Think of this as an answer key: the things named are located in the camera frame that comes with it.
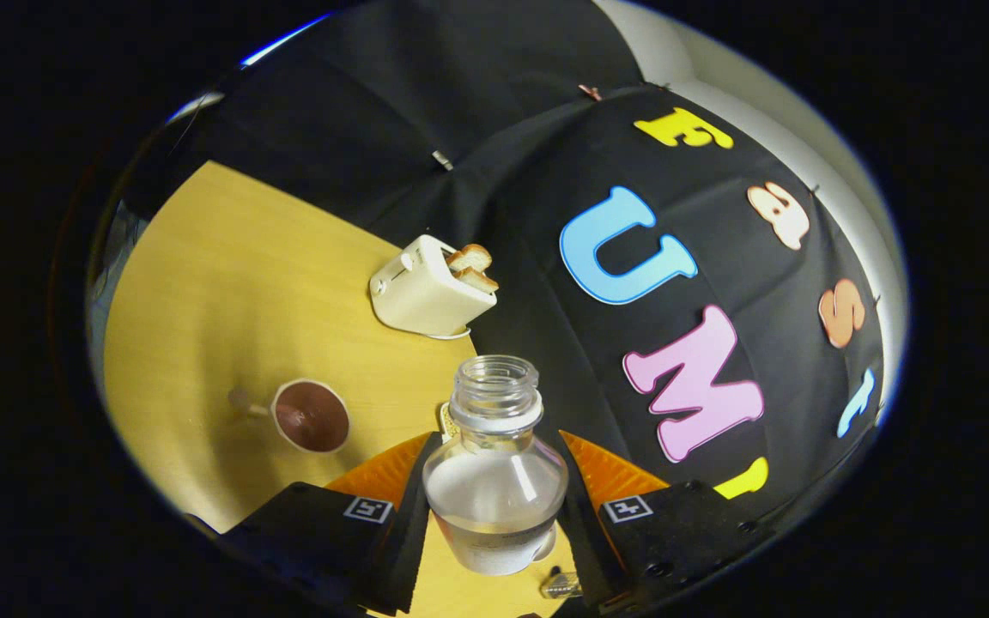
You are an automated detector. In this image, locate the wooden table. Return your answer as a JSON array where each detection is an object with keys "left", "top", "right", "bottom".
[{"left": 102, "top": 161, "right": 586, "bottom": 618}]

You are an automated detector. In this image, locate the clear juice bottle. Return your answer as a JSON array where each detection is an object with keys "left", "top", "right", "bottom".
[{"left": 422, "top": 354, "right": 570, "bottom": 577}]

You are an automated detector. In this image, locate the beige cup with wooden handle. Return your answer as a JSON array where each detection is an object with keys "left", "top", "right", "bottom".
[{"left": 228, "top": 378, "right": 351, "bottom": 455}]

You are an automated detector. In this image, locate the white toaster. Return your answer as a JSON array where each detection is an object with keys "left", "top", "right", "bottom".
[{"left": 369, "top": 234, "right": 498, "bottom": 336}]

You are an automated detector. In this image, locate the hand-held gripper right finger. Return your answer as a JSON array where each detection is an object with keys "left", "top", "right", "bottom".
[{"left": 550, "top": 429, "right": 774, "bottom": 615}]

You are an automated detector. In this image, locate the black backdrop cloth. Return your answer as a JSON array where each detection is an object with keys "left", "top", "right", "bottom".
[{"left": 130, "top": 0, "right": 886, "bottom": 533}]

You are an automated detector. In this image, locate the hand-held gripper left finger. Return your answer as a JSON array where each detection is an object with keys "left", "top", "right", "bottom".
[{"left": 190, "top": 432, "right": 445, "bottom": 615}]

